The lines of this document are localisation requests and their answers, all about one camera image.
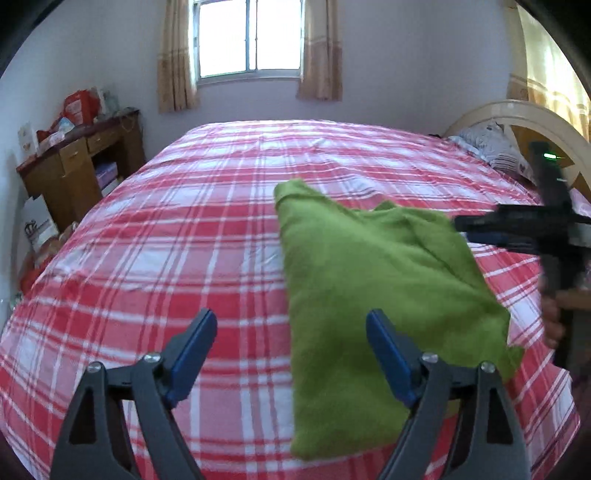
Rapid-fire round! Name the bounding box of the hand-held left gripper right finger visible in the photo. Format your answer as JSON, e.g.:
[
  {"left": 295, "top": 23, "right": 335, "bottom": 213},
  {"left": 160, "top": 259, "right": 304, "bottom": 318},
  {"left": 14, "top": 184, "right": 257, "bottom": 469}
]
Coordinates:
[{"left": 366, "top": 309, "right": 529, "bottom": 480}]

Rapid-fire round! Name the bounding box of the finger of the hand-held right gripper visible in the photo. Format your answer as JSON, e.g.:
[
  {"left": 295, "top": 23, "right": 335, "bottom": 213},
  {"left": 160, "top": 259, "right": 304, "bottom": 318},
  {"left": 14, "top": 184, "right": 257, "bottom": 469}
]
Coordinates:
[
  {"left": 464, "top": 231, "right": 544, "bottom": 254},
  {"left": 455, "top": 205, "right": 548, "bottom": 234}
]

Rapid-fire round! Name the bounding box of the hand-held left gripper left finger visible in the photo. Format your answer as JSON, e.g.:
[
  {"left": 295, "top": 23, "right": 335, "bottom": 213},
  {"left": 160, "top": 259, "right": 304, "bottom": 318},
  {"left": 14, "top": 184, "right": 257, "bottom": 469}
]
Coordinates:
[{"left": 50, "top": 308, "right": 219, "bottom": 480}]

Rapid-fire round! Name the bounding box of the green knit sweater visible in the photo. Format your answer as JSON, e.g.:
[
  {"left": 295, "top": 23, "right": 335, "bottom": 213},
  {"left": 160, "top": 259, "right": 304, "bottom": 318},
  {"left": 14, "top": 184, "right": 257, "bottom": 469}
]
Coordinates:
[{"left": 273, "top": 178, "right": 525, "bottom": 461}]

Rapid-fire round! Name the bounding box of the person's right hand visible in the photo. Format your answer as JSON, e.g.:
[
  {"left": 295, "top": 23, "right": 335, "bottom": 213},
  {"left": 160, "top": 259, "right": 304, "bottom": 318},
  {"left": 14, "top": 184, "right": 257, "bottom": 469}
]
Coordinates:
[{"left": 539, "top": 272, "right": 591, "bottom": 350}]

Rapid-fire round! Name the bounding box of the grey printed pillow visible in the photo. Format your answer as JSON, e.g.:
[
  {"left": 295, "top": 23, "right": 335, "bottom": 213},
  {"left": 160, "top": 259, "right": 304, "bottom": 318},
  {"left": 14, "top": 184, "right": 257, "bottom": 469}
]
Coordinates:
[{"left": 445, "top": 121, "right": 539, "bottom": 181}]

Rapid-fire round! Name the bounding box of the cream wooden headboard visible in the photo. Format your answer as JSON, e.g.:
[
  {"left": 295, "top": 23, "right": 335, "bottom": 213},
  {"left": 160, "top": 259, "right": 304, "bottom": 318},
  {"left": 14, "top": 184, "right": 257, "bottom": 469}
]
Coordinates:
[{"left": 443, "top": 99, "right": 591, "bottom": 208}]

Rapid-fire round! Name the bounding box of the red plaid bed blanket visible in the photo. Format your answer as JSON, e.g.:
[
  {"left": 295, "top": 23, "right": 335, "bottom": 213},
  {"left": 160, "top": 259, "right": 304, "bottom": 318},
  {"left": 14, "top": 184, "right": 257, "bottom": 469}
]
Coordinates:
[{"left": 0, "top": 119, "right": 581, "bottom": 480}]

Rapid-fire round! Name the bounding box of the yellow sheer curtain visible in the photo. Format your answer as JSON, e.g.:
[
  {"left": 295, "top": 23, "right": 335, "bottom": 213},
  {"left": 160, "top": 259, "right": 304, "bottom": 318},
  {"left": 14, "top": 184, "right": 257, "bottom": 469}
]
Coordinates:
[{"left": 505, "top": 4, "right": 591, "bottom": 139}]

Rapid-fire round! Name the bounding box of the beige bag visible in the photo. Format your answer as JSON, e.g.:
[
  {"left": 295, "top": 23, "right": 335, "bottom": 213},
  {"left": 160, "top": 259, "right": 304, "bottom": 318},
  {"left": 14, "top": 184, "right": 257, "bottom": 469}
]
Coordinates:
[{"left": 34, "top": 222, "right": 79, "bottom": 259}]

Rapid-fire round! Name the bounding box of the red plastic bag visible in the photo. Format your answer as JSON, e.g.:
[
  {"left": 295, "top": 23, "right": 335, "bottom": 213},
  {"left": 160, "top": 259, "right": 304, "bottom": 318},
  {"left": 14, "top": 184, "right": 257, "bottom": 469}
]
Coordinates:
[{"left": 18, "top": 251, "right": 51, "bottom": 294}]

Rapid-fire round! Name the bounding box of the purple box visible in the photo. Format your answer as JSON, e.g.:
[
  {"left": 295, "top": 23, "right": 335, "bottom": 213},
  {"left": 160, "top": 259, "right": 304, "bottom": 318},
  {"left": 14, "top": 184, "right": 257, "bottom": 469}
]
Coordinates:
[{"left": 96, "top": 162, "right": 122, "bottom": 185}]

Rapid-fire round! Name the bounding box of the white paper bag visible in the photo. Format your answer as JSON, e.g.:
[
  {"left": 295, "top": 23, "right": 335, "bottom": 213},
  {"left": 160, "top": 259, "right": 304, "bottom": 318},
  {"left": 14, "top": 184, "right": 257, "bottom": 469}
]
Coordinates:
[{"left": 21, "top": 195, "right": 58, "bottom": 252}]

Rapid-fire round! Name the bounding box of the wooden desk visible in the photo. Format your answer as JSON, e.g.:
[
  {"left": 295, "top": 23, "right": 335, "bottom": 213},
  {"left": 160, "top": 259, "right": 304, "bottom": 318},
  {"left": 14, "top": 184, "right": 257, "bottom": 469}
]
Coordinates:
[{"left": 16, "top": 108, "right": 147, "bottom": 234}]

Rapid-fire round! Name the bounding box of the beige patterned curtain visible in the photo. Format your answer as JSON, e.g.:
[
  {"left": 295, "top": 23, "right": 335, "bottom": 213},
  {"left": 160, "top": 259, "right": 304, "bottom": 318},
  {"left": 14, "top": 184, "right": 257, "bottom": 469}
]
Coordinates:
[
  {"left": 296, "top": 0, "right": 345, "bottom": 102},
  {"left": 157, "top": 0, "right": 201, "bottom": 114}
]

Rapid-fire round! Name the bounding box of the small white card box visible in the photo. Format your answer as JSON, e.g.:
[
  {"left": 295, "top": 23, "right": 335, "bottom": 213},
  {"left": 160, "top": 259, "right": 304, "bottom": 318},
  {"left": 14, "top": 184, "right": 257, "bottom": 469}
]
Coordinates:
[{"left": 17, "top": 122, "right": 38, "bottom": 160}]

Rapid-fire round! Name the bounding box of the sliding glass window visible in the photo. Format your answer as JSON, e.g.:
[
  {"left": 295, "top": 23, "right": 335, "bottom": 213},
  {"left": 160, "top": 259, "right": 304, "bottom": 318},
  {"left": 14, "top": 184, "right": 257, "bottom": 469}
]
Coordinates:
[{"left": 191, "top": 0, "right": 305, "bottom": 84}]

